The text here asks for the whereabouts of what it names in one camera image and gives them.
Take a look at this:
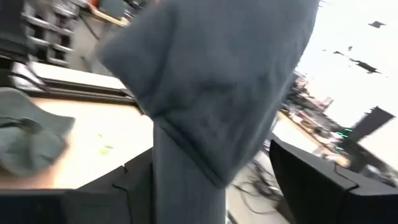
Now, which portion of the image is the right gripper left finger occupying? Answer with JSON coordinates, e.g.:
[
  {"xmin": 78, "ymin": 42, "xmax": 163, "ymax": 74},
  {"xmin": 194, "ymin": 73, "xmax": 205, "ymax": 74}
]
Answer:
[{"xmin": 0, "ymin": 148, "xmax": 154, "ymax": 224}]

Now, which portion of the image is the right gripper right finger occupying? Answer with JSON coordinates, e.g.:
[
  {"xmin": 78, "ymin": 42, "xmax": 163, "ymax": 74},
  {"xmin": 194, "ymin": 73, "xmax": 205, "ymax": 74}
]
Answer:
[{"xmin": 269, "ymin": 138, "xmax": 398, "ymax": 224}]

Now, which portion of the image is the grey-green cloth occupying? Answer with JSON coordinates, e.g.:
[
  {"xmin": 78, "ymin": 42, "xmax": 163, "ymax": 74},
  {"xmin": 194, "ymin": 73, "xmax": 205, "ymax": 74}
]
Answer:
[{"xmin": 0, "ymin": 86, "xmax": 76, "ymax": 179}]

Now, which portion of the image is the dark navy hat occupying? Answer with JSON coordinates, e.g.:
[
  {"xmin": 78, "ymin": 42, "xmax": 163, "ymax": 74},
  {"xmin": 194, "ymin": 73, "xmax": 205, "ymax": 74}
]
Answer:
[{"xmin": 98, "ymin": 0, "xmax": 321, "ymax": 224}]

